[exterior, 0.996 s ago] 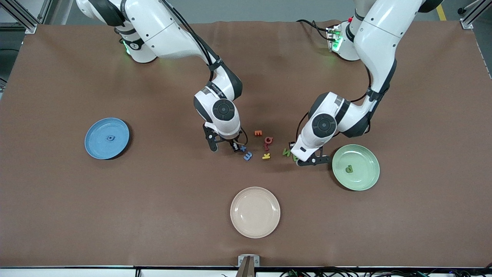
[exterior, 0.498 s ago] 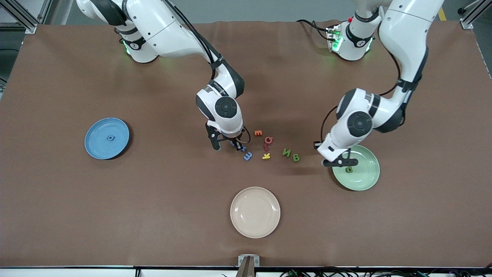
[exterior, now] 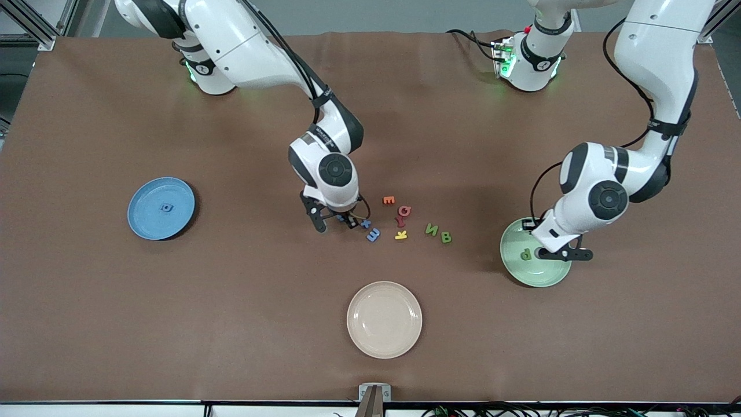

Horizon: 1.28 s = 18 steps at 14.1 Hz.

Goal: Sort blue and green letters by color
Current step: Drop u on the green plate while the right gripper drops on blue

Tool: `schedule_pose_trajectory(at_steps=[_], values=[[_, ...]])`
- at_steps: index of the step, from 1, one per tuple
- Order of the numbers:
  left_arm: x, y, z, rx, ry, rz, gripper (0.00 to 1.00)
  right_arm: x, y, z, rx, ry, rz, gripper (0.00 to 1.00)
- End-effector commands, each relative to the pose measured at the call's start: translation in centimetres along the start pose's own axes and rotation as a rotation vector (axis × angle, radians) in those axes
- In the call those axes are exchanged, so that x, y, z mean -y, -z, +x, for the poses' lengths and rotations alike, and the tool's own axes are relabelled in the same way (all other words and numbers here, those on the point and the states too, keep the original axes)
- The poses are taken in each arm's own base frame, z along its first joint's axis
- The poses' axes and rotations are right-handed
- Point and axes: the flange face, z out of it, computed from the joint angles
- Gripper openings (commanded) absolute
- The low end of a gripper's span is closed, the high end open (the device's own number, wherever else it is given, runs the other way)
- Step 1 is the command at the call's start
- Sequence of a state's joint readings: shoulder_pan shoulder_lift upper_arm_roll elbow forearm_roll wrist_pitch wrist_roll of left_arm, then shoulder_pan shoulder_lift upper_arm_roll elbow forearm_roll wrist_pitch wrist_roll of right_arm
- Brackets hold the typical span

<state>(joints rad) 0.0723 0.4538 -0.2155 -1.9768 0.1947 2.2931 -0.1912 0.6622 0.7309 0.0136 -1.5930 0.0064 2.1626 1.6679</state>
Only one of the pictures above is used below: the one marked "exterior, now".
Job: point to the white table edge rail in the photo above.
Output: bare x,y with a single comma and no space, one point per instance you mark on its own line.
116,410

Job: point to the blue plate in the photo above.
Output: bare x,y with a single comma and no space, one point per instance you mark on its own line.
150,217

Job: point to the dark red foam letter Y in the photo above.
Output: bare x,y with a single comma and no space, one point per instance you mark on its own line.
400,222

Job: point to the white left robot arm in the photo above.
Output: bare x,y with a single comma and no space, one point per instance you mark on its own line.
660,69

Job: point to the aluminium frame profile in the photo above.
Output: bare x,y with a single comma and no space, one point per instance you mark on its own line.
712,26
29,32

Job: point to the grey metal bracket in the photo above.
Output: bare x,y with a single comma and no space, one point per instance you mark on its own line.
374,394

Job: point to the red foam letter Q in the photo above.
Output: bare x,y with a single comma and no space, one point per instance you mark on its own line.
401,211

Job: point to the blue foam letter E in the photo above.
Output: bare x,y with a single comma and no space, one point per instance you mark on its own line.
373,234

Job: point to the green foam letter N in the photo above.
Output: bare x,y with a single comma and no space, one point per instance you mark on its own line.
432,229

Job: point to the green foam letter P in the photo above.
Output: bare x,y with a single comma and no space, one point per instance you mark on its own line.
528,255

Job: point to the green foam letter B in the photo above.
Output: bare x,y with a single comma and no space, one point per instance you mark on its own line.
443,237

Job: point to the cream plate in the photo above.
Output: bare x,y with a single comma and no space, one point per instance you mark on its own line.
384,319

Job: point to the metal connector box green light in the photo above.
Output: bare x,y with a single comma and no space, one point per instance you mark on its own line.
502,58

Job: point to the brown table cover mat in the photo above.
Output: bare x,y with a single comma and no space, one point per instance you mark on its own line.
231,289

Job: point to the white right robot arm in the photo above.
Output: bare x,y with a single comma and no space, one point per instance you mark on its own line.
249,52

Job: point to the green plate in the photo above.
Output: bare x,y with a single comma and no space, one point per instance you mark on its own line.
521,272

